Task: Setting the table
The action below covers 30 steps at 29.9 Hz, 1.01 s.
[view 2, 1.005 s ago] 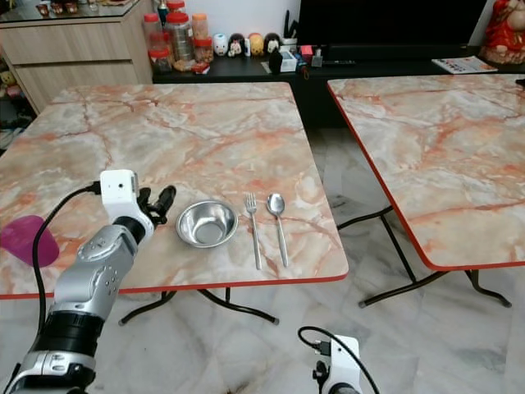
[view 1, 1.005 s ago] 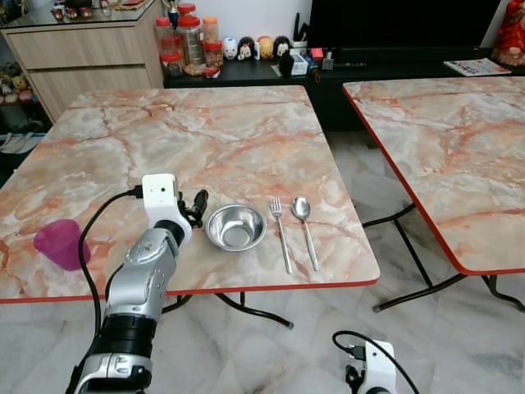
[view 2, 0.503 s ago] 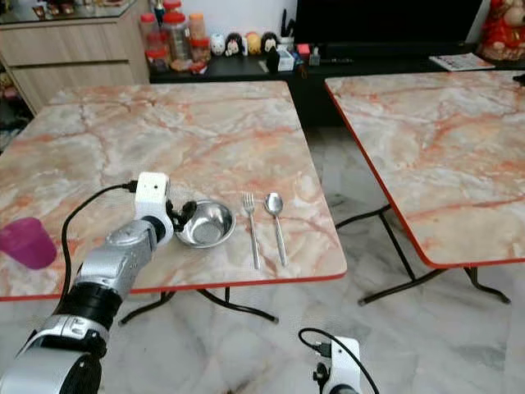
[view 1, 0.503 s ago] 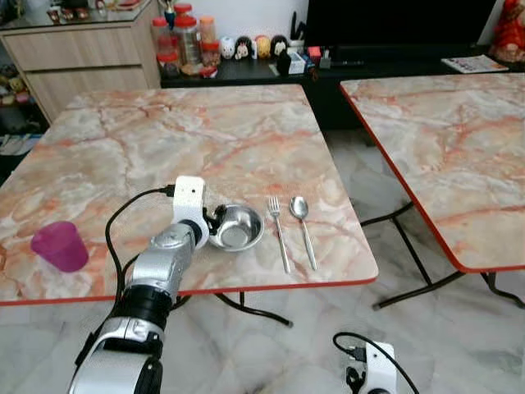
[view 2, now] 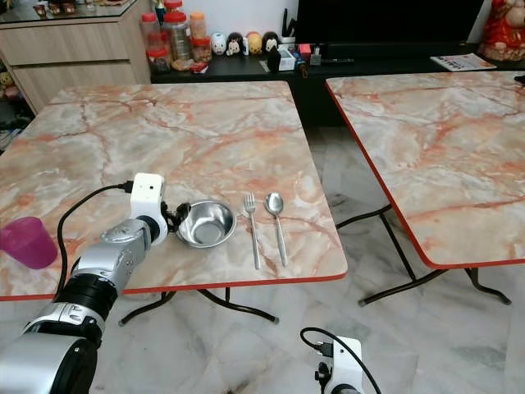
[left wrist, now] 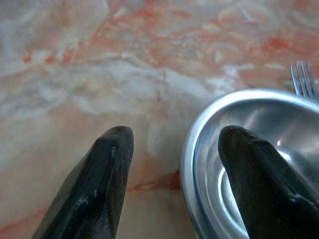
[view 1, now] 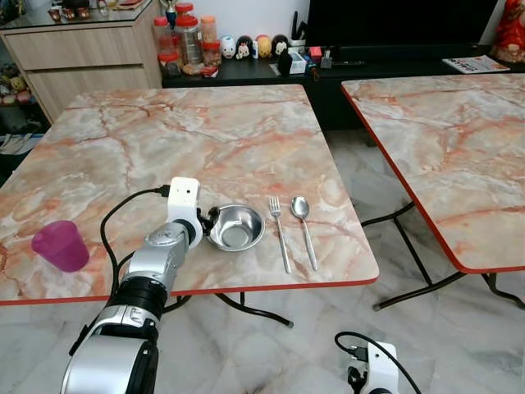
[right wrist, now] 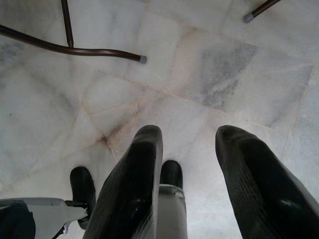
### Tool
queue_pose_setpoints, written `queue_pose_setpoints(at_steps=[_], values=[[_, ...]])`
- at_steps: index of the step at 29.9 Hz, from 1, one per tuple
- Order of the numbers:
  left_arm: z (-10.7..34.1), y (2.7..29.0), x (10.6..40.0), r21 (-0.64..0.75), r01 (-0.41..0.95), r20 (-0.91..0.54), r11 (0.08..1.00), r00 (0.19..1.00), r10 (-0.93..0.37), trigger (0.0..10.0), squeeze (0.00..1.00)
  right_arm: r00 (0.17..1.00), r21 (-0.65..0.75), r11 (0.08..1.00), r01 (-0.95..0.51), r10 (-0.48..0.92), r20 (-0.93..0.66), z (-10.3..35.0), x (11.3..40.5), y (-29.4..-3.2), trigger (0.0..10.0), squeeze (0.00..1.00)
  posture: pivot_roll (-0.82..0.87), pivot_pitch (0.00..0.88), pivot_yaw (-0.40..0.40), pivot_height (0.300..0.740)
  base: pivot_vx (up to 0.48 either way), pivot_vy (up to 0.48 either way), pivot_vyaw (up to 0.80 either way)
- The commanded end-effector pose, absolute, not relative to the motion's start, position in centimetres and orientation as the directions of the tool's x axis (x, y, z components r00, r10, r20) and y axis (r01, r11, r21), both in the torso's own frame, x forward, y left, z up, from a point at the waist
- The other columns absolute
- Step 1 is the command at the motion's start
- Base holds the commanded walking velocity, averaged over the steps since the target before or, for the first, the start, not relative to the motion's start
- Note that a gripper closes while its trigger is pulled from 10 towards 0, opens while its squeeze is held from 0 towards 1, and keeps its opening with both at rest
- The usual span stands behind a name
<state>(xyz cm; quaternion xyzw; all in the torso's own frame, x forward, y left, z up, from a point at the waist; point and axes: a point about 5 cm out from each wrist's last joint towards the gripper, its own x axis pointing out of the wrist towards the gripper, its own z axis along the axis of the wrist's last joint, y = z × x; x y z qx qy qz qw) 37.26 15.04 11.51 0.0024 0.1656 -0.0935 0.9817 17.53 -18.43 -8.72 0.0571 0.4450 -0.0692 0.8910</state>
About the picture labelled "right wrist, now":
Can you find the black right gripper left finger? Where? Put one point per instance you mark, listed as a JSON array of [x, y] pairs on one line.
[[139, 174]]

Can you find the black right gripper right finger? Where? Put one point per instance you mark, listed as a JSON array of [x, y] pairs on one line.
[[254, 189]]

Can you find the robot right leg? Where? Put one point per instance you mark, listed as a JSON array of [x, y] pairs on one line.
[[172, 174]]

